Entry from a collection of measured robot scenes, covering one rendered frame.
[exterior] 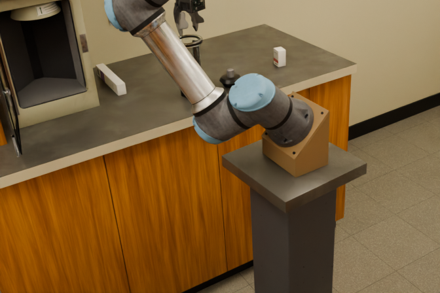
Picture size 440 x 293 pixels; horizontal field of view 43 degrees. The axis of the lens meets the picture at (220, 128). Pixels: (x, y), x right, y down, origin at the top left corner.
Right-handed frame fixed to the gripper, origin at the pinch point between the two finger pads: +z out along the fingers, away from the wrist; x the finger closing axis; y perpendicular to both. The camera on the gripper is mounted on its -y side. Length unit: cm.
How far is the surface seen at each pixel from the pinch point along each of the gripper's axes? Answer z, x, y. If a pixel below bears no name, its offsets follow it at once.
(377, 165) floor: 120, 130, 11
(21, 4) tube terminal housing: -18, -49, -26
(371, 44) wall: 58, 159, -16
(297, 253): 54, -22, 69
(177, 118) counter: 26.0, -18.2, 11.4
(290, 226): 42, -25, 69
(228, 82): 23.2, 11.4, 8.3
